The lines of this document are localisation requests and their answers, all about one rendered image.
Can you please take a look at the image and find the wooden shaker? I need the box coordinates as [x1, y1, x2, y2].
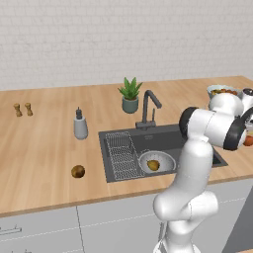
[13, 103, 24, 118]
[24, 102, 34, 117]

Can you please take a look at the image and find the white cupboard door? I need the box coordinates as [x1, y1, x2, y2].
[79, 212, 166, 253]

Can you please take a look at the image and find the white drawer front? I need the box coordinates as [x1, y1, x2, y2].
[76, 193, 160, 229]
[0, 226, 83, 253]
[0, 206, 81, 237]

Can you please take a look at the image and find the dark grey sink faucet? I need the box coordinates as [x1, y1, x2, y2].
[134, 89, 163, 131]

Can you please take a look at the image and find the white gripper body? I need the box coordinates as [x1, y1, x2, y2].
[245, 111, 253, 135]

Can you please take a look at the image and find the dark grey sink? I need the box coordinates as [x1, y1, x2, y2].
[98, 123, 229, 184]

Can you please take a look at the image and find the grey soap dispenser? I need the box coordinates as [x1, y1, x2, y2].
[73, 106, 89, 140]

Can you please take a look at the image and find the white bowl of fruit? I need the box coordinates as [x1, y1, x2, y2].
[207, 84, 243, 101]

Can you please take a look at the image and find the green plant in grey pot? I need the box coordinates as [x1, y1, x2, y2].
[118, 76, 144, 115]

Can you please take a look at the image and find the yellow-brown pear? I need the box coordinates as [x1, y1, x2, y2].
[70, 164, 86, 179]
[145, 159, 161, 172]

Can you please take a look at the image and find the silver drawer handle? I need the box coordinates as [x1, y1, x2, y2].
[0, 225, 23, 236]

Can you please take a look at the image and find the white cupboard front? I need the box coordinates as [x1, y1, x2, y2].
[201, 178, 253, 253]

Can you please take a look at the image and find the wire dish rack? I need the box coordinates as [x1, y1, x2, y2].
[104, 130, 146, 181]

